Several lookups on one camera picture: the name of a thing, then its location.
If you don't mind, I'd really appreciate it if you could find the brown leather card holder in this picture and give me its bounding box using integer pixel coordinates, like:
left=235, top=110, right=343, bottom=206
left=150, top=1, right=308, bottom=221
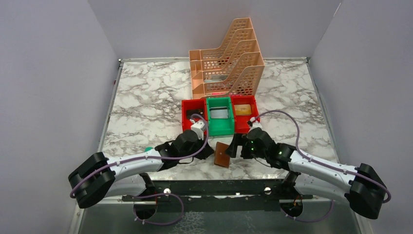
left=214, top=142, right=230, bottom=168

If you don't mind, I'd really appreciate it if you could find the green plastic bin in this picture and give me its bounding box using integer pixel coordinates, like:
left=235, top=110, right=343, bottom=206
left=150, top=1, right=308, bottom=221
left=206, top=97, right=235, bottom=137

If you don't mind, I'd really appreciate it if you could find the red bin with gold card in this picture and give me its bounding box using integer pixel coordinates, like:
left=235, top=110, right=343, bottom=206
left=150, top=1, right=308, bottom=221
left=230, top=96, right=259, bottom=134

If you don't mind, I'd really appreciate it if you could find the red bin with black card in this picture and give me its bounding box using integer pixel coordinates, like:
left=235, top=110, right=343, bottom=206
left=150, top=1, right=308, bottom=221
left=181, top=99, right=208, bottom=132

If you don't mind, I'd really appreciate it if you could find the peach plastic file organizer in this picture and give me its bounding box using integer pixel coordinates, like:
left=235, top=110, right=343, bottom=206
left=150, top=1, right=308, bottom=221
left=189, top=18, right=265, bottom=99

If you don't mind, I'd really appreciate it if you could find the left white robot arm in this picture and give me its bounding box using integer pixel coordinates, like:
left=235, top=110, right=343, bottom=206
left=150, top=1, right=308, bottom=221
left=68, top=130, right=213, bottom=209

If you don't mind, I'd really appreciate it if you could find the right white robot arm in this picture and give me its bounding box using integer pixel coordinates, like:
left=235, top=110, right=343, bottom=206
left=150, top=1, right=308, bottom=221
left=225, top=128, right=387, bottom=219

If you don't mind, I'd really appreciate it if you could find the gold card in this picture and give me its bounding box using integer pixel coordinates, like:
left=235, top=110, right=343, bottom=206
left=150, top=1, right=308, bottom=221
left=234, top=104, right=252, bottom=116

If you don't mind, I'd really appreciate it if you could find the black card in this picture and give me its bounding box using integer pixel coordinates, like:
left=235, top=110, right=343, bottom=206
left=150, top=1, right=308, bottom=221
left=186, top=109, right=205, bottom=118

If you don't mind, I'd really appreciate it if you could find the silver card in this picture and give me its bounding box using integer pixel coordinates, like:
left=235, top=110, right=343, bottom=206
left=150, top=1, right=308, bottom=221
left=209, top=107, right=229, bottom=119

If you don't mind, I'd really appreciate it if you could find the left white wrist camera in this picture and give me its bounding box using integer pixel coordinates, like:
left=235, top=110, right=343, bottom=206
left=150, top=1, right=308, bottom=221
left=190, top=119, right=207, bottom=140

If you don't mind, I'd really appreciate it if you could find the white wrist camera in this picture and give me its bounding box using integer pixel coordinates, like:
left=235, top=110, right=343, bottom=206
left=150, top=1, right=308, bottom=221
left=247, top=117, right=262, bottom=131
left=190, top=119, right=207, bottom=140

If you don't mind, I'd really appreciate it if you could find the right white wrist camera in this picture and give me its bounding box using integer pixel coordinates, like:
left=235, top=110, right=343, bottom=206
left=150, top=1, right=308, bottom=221
left=247, top=117, right=262, bottom=131

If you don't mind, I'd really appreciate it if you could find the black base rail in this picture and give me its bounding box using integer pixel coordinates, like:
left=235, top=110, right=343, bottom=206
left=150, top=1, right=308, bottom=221
left=122, top=179, right=312, bottom=212

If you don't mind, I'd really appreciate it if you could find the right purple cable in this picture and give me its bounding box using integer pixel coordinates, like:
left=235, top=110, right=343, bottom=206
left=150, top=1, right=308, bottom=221
left=246, top=110, right=392, bottom=224

